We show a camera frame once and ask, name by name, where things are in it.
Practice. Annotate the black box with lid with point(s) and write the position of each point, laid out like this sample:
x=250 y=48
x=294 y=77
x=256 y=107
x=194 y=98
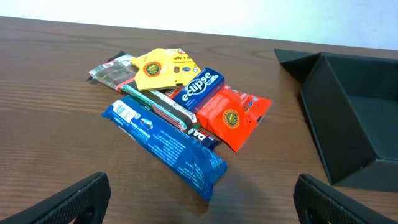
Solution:
x=350 y=105

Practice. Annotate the blue cookie pack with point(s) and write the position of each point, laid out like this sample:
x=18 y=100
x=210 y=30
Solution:
x=198 y=166

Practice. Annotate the green black candy bar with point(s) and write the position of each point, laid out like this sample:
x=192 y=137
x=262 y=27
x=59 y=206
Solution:
x=164 y=107

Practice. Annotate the dark blue chocolate bar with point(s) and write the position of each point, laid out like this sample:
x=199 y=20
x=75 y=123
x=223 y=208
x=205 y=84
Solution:
x=205 y=139

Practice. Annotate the blue eclipse gum box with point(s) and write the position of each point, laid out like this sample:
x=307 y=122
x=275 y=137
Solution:
x=200 y=90

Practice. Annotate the dark snack packet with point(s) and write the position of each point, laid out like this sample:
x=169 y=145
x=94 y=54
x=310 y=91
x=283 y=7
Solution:
x=116 y=72

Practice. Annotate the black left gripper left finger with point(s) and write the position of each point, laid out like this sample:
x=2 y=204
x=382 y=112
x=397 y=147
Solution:
x=83 y=202

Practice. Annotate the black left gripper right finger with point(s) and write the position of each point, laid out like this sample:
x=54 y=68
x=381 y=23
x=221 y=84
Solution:
x=318 y=203

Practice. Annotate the yellow snack packet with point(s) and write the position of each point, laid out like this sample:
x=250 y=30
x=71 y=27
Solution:
x=164 y=68

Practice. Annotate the red snack packet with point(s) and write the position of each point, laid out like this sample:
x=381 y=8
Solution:
x=232 y=115

